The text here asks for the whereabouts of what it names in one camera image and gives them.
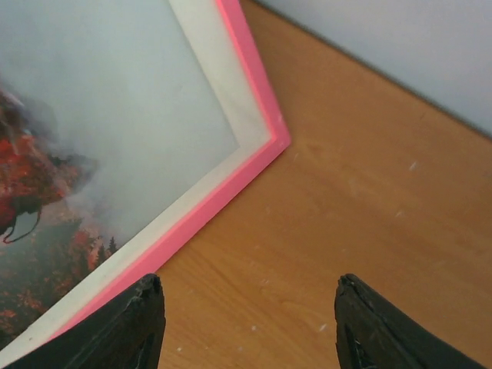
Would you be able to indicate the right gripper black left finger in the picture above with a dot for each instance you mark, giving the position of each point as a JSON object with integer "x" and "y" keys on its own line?
{"x": 126, "y": 332}

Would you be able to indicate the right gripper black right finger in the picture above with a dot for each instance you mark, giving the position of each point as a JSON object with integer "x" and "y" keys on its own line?
{"x": 373, "y": 333}

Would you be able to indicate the pink picture frame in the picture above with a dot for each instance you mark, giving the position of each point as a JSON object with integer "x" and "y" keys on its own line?
{"x": 218, "y": 34}

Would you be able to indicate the red forest photo print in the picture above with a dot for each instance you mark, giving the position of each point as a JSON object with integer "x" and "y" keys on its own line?
{"x": 106, "y": 120}

